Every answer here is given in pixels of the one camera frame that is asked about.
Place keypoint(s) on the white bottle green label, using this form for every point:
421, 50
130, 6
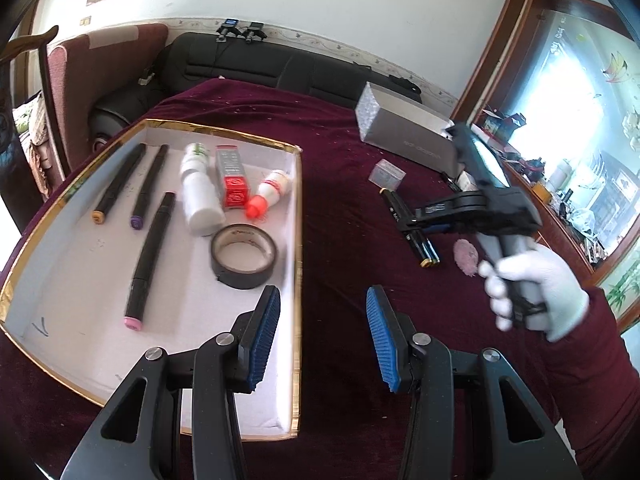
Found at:
200, 200

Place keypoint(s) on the pink fluffy ball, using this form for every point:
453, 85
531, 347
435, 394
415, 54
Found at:
467, 257

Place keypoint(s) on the small white bottle red cap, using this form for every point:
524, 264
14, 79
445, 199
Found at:
275, 185

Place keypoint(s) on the large grey cardboard box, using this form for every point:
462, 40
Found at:
400, 130

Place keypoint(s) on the wooden glass cabinet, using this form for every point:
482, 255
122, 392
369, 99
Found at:
525, 20

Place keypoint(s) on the black marker orange cap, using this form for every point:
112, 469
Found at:
120, 182

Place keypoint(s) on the red and grey carton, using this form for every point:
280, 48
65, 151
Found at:
232, 180

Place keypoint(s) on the dark adhesive tape roll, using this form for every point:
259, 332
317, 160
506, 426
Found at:
235, 275

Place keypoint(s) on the black clip device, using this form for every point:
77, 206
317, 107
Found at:
253, 31
227, 30

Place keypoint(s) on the small clear plastic box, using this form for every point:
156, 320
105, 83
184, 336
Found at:
387, 175

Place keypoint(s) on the white gold-rimmed box tray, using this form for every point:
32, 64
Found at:
75, 310

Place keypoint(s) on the person's right forearm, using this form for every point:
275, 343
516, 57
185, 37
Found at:
600, 385

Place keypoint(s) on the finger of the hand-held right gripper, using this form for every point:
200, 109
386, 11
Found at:
425, 227
440, 206

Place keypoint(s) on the patterned cloth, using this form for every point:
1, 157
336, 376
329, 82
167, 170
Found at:
35, 150

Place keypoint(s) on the black marker pink cap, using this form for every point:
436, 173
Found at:
150, 255

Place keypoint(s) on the black bag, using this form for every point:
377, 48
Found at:
405, 84

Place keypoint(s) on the maroon blanket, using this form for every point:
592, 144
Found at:
350, 210

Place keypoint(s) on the small white box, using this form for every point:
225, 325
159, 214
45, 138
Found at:
465, 182

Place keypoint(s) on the small white object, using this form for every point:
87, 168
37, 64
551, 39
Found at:
145, 77

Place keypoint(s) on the black marker yellow cap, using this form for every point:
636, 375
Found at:
395, 210
432, 251

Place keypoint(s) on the person's right hand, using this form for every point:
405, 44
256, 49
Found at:
555, 285

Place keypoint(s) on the black sofa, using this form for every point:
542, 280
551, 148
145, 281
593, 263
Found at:
240, 60

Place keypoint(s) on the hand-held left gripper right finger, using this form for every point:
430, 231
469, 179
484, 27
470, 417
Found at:
382, 340

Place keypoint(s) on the small black object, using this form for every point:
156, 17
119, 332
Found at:
449, 181

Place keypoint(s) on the dark wooden chair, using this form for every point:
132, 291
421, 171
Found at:
30, 42

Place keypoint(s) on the maroon armchair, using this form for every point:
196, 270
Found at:
85, 85

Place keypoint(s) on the black marker purple cap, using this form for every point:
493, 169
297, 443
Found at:
150, 185

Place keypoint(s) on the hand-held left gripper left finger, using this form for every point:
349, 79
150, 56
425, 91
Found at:
262, 335

